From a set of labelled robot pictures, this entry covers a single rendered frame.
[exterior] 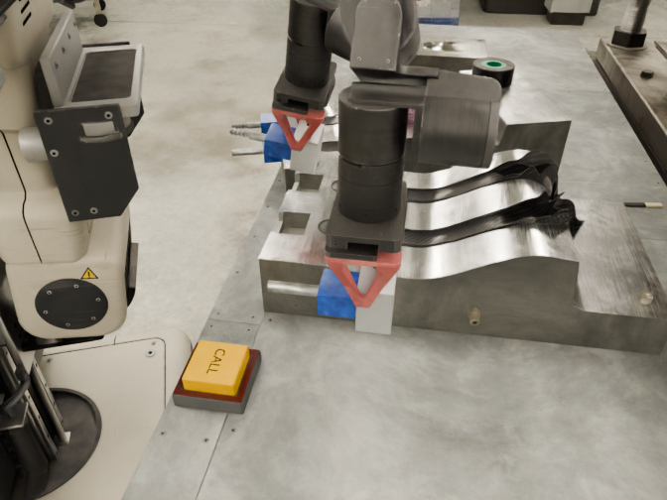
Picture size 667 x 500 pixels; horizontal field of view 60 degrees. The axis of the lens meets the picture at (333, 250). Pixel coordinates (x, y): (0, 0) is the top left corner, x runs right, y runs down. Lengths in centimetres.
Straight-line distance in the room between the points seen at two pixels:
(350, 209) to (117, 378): 105
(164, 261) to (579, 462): 180
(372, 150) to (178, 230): 196
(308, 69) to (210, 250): 158
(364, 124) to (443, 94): 6
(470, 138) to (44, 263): 67
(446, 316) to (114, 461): 81
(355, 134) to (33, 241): 58
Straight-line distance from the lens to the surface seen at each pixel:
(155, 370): 145
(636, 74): 177
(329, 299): 57
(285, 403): 67
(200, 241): 231
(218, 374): 66
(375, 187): 48
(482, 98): 47
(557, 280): 71
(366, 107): 45
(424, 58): 147
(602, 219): 92
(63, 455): 138
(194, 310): 200
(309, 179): 89
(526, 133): 107
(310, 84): 75
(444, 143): 46
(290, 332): 74
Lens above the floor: 133
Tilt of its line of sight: 37 degrees down
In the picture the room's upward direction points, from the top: straight up
